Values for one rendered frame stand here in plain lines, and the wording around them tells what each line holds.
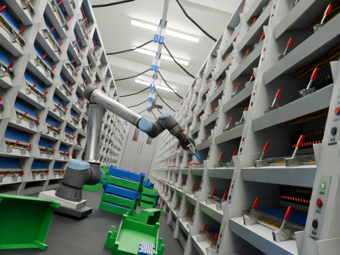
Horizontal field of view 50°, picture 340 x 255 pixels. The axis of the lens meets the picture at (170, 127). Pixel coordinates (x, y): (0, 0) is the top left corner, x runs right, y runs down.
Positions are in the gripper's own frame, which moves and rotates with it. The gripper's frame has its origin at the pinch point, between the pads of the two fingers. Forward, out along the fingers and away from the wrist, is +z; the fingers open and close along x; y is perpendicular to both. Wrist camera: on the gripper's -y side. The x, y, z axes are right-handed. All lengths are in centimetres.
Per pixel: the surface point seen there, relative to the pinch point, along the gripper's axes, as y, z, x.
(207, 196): 62, 14, 5
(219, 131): 49, -9, 31
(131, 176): -43, -10, -70
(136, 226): 81, 0, -30
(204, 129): -19.1, -6.8, 12.7
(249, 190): 124, 4, 38
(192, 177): -5.5, 15.1, -15.1
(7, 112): 74, -92, -51
